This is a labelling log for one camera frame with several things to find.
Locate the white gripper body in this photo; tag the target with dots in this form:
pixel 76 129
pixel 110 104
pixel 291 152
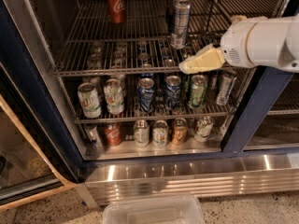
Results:
pixel 234 45

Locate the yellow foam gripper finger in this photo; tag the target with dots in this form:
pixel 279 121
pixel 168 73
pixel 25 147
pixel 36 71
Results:
pixel 206 59
pixel 237 18

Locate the silver blue Red Bull can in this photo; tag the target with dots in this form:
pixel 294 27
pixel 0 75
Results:
pixel 180 23

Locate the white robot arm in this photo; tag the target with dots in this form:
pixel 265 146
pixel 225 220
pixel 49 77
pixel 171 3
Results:
pixel 249 43

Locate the green soda can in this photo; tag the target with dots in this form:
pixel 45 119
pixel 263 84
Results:
pixel 197 91

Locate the silver can middle shelf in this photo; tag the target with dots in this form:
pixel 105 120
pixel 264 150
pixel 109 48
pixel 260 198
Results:
pixel 228 78

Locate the blue Pepsi can right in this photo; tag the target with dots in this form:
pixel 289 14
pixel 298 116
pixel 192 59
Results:
pixel 172 91

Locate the blue pepsi can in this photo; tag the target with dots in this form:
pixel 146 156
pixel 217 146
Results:
pixel 145 92
pixel 172 91

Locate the dark can behind Red Bull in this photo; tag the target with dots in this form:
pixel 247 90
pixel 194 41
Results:
pixel 175 0

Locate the white red can bottom right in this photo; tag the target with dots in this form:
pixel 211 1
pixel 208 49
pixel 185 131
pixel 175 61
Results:
pixel 203 128

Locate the blue Pepsi can left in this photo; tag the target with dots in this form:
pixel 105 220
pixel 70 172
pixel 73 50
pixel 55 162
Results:
pixel 145 92

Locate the orange brown can bottom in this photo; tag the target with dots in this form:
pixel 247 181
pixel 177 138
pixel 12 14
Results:
pixel 179 133

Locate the white green 7up can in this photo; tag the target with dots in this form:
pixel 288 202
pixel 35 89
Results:
pixel 89 100
pixel 114 97

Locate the red Coca-Cola can top shelf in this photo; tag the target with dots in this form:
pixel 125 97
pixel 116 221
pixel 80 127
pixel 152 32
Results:
pixel 116 11

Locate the stainless steel fridge base grille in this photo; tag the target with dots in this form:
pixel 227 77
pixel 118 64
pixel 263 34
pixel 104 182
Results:
pixel 204 178

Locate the red Coca-Cola can bottom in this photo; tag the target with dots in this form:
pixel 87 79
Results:
pixel 113 133

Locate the white green 7UP can left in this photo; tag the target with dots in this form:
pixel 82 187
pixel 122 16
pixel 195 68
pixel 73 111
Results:
pixel 89 100

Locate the silver blue can bottom left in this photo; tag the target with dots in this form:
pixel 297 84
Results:
pixel 93 135

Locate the open glass fridge door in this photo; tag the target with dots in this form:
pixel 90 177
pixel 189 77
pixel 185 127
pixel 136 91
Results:
pixel 27 171

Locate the clear plastic bin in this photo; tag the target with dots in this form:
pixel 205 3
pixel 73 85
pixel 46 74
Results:
pixel 172 209

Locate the middle wire shelf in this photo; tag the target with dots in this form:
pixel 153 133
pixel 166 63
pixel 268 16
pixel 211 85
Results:
pixel 132 111

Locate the wire shelf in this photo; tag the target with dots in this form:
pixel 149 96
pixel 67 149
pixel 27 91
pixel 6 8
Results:
pixel 132 111
pixel 89 47

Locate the blue fridge centre post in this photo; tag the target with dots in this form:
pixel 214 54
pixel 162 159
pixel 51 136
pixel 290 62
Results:
pixel 264 89

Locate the top wire shelf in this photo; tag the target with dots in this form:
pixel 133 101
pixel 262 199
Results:
pixel 89 47

